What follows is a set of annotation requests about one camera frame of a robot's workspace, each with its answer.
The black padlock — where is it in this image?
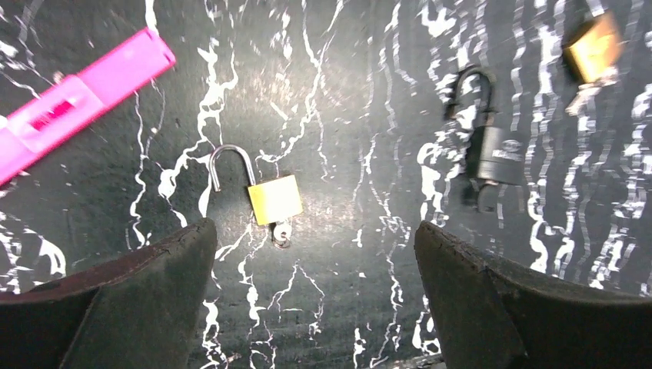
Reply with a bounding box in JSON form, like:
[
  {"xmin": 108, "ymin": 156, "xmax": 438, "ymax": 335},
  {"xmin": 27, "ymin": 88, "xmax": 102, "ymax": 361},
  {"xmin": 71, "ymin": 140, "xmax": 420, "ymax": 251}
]
[{"xmin": 446, "ymin": 65, "xmax": 526, "ymax": 185}]

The small brass padlock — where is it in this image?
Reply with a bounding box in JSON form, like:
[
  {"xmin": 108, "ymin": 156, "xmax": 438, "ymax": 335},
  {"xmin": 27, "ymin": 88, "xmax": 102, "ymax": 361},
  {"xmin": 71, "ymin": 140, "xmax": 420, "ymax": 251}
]
[{"xmin": 208, "ymin": 144, "xmax": 304, "ymax": 225}]

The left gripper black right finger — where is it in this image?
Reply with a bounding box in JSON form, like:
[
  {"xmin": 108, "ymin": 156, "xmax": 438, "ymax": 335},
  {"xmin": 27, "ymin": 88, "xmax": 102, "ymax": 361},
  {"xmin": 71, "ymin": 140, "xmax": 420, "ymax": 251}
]
[{"xmin": 414, "ymin": 221, "xmax": 651, "ymax": 368}]

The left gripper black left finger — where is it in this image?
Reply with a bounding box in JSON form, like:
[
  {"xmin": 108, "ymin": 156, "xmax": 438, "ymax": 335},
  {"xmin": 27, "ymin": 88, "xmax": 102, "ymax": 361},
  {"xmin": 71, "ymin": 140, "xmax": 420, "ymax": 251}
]
[{"xmin": 1, "ymin": 218, "xmax": 218, "ymax": 368}]

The silver key bunch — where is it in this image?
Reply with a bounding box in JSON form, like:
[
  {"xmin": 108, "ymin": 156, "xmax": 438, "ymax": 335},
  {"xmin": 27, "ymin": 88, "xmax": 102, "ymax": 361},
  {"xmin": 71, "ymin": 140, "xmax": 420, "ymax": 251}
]
[{"xmin": 565, "ymin": 66, "xmax": 619, "ymax": 117}]

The long shackle brass padlock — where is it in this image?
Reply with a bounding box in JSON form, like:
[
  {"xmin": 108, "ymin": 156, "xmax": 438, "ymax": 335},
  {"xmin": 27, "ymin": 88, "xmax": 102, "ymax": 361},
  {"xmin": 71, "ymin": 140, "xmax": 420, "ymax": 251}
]
[{"xmin": 563, "ymin": 11, "xmax": 623, "ymax": 84}]

